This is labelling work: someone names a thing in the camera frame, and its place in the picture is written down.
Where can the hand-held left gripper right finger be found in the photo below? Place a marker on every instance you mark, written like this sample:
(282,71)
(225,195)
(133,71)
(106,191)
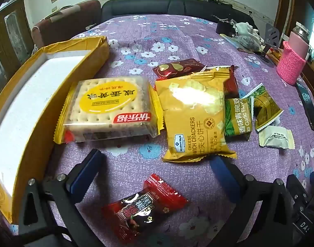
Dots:
(223,177)

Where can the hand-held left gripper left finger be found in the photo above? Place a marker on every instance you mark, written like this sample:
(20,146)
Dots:
(84,175)

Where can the small cream candy packet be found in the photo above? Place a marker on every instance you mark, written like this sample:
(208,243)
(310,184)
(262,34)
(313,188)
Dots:
(275,137)

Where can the yellow sandwich cracker packet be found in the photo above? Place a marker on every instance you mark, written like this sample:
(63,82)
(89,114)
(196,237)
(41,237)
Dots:
(193,123)

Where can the red and black candy packet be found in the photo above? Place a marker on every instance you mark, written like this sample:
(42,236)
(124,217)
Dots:
(141,208)

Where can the clear cracker packet yellow ends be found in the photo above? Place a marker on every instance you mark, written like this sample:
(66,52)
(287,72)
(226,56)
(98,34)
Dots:
(108,103)

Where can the green and gold pea packet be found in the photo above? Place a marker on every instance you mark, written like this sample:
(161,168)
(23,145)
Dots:
(266,108)

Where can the yellow cardboard box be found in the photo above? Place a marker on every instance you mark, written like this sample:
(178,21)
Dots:
(30,87)

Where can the black phone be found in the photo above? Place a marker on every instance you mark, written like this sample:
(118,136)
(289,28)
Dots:
(308,105)

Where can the red snack packet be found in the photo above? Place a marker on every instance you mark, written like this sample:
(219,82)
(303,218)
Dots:
(231,85)

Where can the wooden sideboard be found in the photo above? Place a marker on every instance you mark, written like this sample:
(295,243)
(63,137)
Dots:
(312,74)

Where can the dark red chip packet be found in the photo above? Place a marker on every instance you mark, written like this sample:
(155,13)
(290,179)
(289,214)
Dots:
(177,68)

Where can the pink bottle with knit sleeve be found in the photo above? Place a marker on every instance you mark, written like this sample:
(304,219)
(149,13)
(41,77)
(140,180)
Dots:
(293,56)

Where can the orange snack packet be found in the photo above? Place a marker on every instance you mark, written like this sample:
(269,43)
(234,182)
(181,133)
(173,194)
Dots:
(274,55)

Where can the blue booklet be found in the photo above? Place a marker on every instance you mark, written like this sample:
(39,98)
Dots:
(234,42)

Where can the purple floral tablecloth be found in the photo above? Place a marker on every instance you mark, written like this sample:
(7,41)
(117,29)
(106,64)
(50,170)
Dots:
(172,43)

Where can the small clear plastic item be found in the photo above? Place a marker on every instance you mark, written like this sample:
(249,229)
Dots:
(91,26)

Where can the white gloves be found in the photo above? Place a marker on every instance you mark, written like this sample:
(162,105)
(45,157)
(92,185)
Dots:
(247,29)

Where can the wooden glass door cabinet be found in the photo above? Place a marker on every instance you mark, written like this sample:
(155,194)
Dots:
(7,46)

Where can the grey phone stand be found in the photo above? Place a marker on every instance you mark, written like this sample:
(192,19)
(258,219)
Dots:
(271,34)

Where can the small black pouch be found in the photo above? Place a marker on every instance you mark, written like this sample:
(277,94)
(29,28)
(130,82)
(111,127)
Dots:
(223,26)

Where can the brown armchair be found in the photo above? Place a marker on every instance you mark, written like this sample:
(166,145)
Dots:
(69,23)

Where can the stack of papers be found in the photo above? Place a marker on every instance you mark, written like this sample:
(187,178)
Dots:
(55,11)

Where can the black sofa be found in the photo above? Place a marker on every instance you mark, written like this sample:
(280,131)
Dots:
(172,6)

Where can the wooden door frame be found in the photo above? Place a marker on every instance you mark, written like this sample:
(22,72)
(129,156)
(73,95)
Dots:
(283,5)

